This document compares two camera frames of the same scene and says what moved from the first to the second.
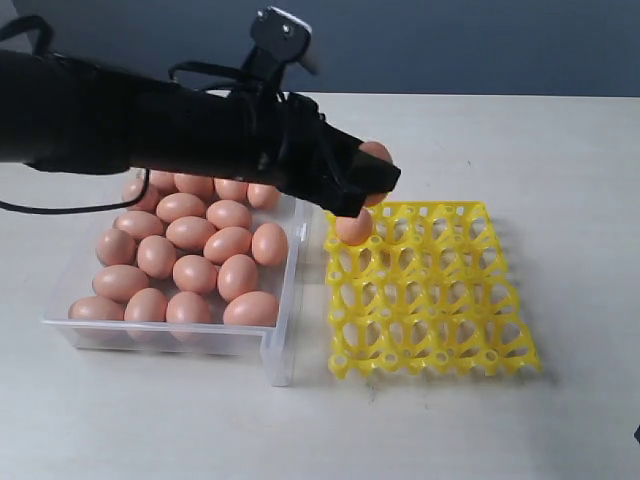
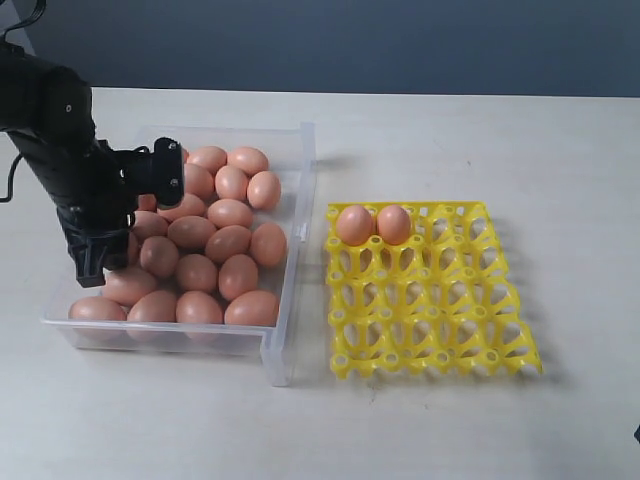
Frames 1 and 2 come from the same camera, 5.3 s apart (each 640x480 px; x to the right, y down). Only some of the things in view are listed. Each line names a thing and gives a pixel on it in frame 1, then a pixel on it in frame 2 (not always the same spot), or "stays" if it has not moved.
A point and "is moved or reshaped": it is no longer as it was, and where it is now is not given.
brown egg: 231,189 stays
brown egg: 156,256 stays
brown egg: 254,309 stays
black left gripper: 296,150 → 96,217
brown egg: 188,316 is moved or reshaped
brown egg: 381,151 → 393,224
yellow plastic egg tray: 427,290 stays
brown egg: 194,273 stays
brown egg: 355,231 stays
